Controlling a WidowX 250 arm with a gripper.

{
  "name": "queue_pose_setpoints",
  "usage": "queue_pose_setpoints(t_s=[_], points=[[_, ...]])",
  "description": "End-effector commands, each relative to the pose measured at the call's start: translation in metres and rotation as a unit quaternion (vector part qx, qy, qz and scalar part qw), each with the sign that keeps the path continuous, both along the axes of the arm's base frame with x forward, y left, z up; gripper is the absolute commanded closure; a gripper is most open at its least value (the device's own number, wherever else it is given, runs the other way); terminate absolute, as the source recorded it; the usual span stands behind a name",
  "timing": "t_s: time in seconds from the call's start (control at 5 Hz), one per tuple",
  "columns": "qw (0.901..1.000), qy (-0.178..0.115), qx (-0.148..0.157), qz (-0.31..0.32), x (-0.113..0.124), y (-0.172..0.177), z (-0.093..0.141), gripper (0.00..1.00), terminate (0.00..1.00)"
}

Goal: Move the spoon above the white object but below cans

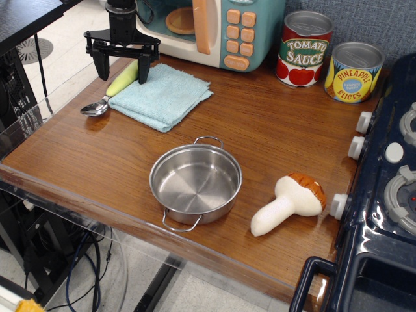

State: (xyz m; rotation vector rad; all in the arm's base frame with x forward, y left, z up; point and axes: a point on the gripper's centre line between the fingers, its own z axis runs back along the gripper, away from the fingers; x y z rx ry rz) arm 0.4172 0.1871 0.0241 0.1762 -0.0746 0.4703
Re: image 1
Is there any white stove knob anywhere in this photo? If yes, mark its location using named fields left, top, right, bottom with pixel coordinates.
left=348, top=136, right=365, bottom=161
left=330, top=194, right=348, bottom=220
left=356, top=111, right=372, bottom=134

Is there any toy microwave oven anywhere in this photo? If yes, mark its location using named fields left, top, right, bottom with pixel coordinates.
left=136, top=0, right=286, bottom=72

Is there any plush mushroom toy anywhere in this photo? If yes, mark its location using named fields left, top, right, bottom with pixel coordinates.
left=250, top=172, right=326, bottom=237

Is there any pineapple slices can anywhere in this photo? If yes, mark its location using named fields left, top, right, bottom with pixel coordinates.
left=324, top=42, right=385, bottom=103

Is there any tomato sauce can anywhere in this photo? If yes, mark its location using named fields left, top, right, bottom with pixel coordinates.
left=276, top=10, right=334, bottom=87

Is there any black desk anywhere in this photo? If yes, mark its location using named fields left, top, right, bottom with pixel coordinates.
left=1, top=0, right=81, bottom=55

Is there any stainless steel pot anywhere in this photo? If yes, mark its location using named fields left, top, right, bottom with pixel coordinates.
left=149, top=136, right=243, bottom=233

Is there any black table leg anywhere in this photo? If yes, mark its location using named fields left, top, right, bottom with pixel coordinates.
left=133, top=264, right=177, bottom=312

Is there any yellow fuzzy object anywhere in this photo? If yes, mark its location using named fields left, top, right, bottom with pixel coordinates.
left=14, top=299, right=45, bottom=312

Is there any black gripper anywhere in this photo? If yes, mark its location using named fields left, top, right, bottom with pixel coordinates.
left=84, top=6, right=161, bottom=85

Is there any light blue folded cloth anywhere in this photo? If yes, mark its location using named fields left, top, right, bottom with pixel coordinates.
left=109, top=64, right=213, bottom=133

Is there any dark blue toy stove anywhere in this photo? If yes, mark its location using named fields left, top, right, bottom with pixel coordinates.
left=290, top=54, right=415, bottom=311

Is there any blue cable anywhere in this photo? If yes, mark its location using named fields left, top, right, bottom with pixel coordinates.
left=65, top=231, right=101, bottom=312

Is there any black computer tower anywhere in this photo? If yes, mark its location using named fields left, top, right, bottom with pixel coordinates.
left=1, top=48, right=37, bottom=131

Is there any orange toy plate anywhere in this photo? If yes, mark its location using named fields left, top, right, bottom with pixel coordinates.
left=165, top=6, right=195, bottom=35

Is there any black cable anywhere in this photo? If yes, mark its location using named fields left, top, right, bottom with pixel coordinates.
left=45, top=227, right=114, bottom=312

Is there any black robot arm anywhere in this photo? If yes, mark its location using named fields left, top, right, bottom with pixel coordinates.
left=84, top=1, right=161, bottom=84

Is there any green handled metal spoon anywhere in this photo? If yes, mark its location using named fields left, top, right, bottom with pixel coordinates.
left=80, top=60, right=138, bottom=117

